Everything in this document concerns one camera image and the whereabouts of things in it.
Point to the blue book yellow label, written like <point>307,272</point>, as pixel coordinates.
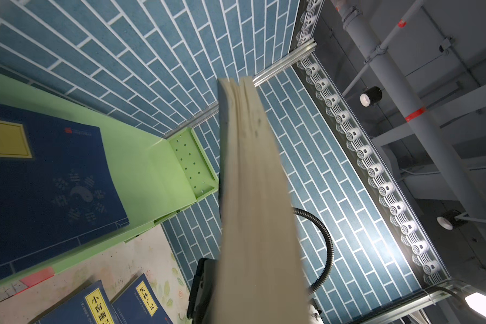
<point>56,191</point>

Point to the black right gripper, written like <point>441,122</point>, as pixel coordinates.
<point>200,306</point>

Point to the aluminium corner frame post right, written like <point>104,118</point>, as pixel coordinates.
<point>264,76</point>

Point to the green two-tier shelf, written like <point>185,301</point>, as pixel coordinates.
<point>154,178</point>

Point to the grey ceiling pipe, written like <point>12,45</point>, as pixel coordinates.
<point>422,123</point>

